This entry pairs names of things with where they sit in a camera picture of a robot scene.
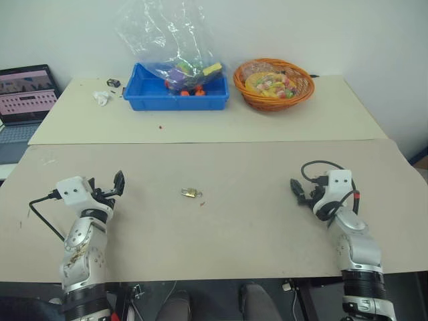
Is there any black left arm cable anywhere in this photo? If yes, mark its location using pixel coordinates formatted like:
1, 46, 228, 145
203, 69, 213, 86
29, 189, 65, 242

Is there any blue plastic bin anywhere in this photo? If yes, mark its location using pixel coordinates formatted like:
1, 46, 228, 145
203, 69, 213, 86
122, 62, 231, 112

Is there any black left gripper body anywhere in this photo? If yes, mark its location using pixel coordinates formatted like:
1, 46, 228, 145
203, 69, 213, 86
92, 187, 118, 207

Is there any yellow sponge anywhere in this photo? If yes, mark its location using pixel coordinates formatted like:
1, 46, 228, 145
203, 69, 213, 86
202, 62, 225, 78

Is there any clear plastic bag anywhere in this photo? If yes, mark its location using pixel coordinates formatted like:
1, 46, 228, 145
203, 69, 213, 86
114, 0, 229, 98

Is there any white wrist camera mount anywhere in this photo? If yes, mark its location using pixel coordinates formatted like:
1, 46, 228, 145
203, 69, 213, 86
55, 176, 113, 215
314, 169, 356, 215

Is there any crumpled white tissue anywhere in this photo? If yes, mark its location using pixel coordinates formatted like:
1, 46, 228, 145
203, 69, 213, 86
92, 90, 112, 108

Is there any orange woven basket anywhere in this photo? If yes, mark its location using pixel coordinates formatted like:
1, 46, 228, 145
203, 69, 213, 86
232, 58, 316, 112

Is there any dark rounded shape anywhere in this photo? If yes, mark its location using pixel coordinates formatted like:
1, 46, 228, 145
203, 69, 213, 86
156, 289, 192, 321
238, 281, 284, 321

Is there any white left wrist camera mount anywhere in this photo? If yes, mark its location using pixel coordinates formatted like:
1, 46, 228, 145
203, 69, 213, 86
55, 176, 113, 215

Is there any yellow plate of toy food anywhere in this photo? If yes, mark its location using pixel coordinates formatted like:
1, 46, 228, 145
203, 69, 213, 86
245, 72, 298, 99

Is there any purple toy block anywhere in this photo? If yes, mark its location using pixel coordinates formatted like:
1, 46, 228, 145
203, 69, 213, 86
166, 68, 189, 89

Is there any black table frame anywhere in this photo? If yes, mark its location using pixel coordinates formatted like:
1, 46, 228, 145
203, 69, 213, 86
290, 271, 346, 321

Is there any white plug with cable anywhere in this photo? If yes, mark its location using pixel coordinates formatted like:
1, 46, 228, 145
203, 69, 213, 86
282, 282, 299, 321

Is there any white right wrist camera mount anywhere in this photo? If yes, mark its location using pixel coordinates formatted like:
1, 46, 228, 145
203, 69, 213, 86
314, 169, 356, 215

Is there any open grey laptop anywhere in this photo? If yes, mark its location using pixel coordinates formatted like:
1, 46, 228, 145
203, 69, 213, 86
0, 64, 62, 165

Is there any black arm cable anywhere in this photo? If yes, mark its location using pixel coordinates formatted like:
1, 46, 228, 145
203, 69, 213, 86
300, 160, 363, 223
29, 189, 65, 242

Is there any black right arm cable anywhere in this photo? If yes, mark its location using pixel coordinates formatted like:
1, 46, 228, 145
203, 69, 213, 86
300, 160, 363, 223

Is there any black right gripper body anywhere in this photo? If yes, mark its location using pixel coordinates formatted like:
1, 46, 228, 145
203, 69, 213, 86
298, 187, 322, 208

